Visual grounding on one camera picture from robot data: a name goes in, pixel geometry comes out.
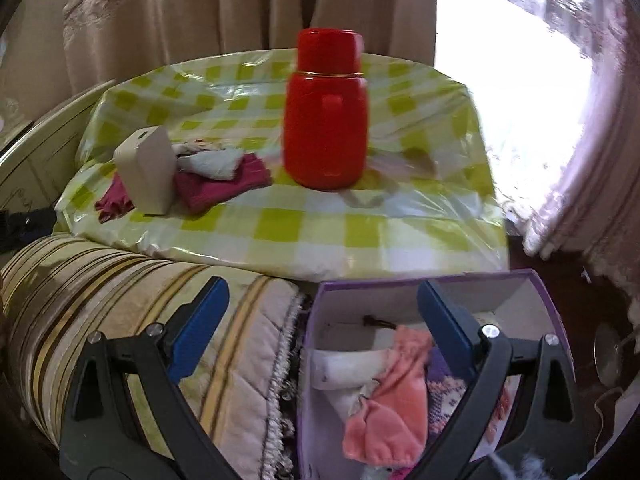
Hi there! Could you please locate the striped cushion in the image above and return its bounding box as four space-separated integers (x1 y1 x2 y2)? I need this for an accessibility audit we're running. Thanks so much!
0 232 311 480

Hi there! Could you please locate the magenta cloth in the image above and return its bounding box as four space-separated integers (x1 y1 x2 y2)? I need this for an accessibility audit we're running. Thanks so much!
95 175 133 223
172 152 273 213

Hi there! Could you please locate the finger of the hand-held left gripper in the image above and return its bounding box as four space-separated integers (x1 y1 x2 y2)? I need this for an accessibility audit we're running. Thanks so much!
0 209 55 253

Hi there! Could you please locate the green checked plastic tablecloth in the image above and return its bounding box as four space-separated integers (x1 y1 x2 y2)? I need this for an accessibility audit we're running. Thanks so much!
54 49 511 281

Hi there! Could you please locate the white ribbed appliance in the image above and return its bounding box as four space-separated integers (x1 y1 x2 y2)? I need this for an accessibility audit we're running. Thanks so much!
113 125 177 216

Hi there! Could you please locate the purple cardboard box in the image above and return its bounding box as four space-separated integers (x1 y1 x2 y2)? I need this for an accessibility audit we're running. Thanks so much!
295 269 576 480

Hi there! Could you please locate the purple knitted sock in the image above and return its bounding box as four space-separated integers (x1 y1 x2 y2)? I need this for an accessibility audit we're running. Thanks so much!
425 349 468 436

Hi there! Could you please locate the white cabinet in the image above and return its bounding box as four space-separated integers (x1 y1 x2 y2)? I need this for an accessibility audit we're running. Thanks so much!
0 80 116 211

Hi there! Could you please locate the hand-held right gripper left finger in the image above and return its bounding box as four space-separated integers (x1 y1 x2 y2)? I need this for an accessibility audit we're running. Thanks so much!
59 276 241 480

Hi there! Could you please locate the bright window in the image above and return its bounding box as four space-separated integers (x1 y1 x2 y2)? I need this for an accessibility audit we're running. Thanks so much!
435 0 616 261

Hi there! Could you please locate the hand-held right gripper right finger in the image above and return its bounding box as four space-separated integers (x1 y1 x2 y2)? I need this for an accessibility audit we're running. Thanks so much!
400 280 576 480

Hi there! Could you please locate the red thermos jug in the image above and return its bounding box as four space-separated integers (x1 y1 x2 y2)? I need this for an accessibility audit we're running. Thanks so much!
282 27 370 191

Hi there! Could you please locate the pink fluffy cloth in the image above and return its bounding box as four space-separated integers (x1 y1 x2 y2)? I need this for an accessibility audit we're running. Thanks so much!
342 327 436 463

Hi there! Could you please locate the glass goblet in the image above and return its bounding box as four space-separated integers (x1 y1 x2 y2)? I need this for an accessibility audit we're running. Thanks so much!
594 322 640 388

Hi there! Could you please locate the beige curtain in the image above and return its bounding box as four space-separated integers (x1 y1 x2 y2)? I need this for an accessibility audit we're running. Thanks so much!
0 0 441 121

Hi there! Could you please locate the white fluffy cloth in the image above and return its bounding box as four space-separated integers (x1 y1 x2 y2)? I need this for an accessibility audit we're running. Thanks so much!
172 140 246 181

